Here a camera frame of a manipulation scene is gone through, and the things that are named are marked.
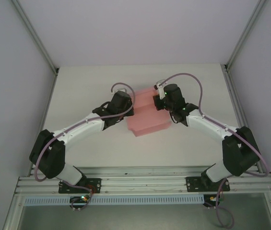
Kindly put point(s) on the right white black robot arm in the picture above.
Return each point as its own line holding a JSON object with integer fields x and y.
{"x": 207, "y": 127}

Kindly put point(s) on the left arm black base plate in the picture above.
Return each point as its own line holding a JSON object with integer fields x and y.
{"x": 94, "y": 183}

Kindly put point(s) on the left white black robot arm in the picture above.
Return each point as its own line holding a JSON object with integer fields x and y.
{"x": 82, "y": 127}

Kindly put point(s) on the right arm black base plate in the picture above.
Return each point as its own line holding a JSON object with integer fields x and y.
{"x": 192, "y": 184}

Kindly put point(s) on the aluminium frame post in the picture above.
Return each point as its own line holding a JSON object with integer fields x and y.
{"x": 35, "y": 36}
{"x": 244, "y": 33}

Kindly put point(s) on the aluminium side rail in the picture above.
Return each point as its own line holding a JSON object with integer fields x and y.
{"x": 239, "y": 112}
{"x": 47, "y": 110}

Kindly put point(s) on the aluminium front rail bed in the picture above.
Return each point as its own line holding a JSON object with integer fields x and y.
{"x": 144, "y": 176}

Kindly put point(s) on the pink cloth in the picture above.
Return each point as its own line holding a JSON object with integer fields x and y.
{"x": 147, "y": 122}

